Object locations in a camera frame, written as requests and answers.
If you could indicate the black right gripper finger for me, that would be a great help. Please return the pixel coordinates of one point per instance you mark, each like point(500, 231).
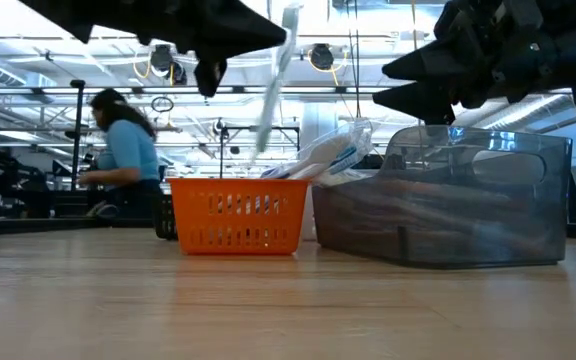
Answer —
point(428, 65)
point(428, 100)

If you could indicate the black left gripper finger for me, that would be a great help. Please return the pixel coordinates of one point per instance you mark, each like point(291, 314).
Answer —
point(248, 30)

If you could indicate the green toothbrush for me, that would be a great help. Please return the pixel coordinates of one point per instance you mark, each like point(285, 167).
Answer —
point(273, 100)

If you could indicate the white packaged item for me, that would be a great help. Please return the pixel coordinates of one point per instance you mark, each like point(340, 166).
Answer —
point(318, 155)

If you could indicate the white toothbrush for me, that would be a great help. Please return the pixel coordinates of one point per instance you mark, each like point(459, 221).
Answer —
point(275, 172)

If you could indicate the smoky transparent plastic bin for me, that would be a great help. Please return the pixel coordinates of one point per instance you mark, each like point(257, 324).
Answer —
point(543, 200)

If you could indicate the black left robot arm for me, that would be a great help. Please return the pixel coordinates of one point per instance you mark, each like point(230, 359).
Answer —
point(68, 12)

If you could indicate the long ceiling light strip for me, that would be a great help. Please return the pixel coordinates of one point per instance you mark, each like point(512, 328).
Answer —
point(318, 90)

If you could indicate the person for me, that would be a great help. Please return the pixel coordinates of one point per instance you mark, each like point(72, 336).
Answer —
point(128, 145)

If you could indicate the black pole stand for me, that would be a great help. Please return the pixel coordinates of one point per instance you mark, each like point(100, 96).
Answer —
point(76, 115)

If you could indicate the orange perforated plastic basket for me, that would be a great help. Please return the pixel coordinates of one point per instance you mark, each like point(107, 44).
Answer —
point(183, 215)

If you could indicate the black perforated plastic basket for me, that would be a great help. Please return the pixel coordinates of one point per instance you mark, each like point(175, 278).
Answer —
point(164, 220)

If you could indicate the background robot workstation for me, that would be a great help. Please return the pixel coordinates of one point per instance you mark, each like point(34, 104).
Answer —
point(8, 190)

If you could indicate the black frame station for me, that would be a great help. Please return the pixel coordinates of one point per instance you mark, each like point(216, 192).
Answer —
point(238, 128)

